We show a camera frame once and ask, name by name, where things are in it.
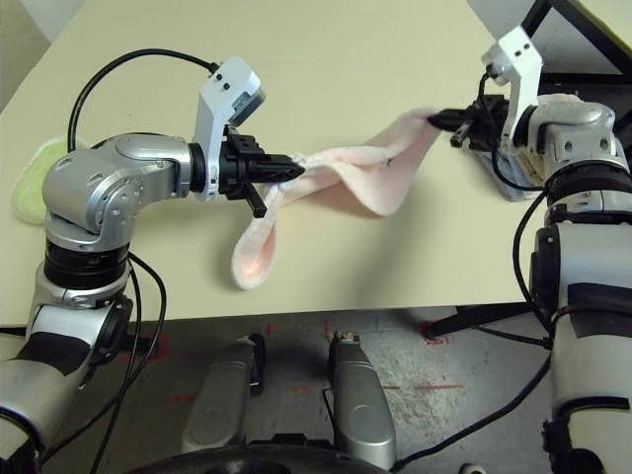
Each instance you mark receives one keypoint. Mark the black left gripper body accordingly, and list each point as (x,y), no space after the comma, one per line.
(237,165)

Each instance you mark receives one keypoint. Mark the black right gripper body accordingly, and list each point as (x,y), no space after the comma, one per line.
(481,123)

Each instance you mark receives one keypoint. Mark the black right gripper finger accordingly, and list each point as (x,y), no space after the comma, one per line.
(451,125)
(449,116)

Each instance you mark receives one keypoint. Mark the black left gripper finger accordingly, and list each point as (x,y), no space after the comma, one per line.
(281,162)
(281,175)

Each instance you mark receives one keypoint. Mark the pink terry towel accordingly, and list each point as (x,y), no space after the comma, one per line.
(370,182)

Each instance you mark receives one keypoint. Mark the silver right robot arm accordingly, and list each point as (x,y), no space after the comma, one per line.
(577,237)

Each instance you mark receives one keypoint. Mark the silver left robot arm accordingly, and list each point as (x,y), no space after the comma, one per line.
(108,187)

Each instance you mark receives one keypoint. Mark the light blue towel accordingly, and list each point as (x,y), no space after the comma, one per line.
(513,190)

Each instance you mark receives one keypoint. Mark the green terry towel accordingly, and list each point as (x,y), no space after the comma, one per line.
(29,187)

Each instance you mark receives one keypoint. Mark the black framed side table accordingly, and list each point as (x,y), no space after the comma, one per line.
(619,15)

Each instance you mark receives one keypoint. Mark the red floor tape corner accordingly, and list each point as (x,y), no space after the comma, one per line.
(437,340)

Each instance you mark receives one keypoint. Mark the silver left robot leg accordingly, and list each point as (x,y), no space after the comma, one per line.
(222,395)

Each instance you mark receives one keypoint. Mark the silver robot leg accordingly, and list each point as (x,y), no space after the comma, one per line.
(360,410)
(222,395)

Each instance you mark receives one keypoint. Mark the silver right robot leg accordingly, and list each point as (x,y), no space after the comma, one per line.
(360,410)

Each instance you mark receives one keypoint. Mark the red floor tape line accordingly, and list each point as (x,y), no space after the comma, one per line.
(439,387)

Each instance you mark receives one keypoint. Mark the black robot torso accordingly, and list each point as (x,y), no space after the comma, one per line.
(247,459)

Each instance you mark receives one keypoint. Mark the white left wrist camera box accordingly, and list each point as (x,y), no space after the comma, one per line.
(217,99)

